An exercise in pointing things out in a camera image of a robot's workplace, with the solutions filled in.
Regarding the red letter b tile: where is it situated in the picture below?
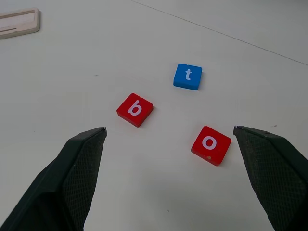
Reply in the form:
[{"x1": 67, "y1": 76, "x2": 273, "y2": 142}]
[{"x1": 116, "y1": 92, "x2": 154, "y2": 128}]

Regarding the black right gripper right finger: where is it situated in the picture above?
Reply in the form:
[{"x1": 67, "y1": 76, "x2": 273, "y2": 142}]
[{"x1": 232, "y1": 125, "x2": 308, "y2": 231}]

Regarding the blue letter tile t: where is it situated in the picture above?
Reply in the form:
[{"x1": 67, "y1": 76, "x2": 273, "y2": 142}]
[{"x1": 173, "y1": 63, "x2": 203, "y2": 91}]

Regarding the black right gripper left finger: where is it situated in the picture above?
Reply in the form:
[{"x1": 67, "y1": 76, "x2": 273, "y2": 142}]
[{"x1": 0, "y1": 127, "x2": 108, "y2": 231}]

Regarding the wooden letter tray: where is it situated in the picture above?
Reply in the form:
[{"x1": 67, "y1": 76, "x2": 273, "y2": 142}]
[{"x1": 0, "y1": 7, "x2": 41, "y2": 40}]

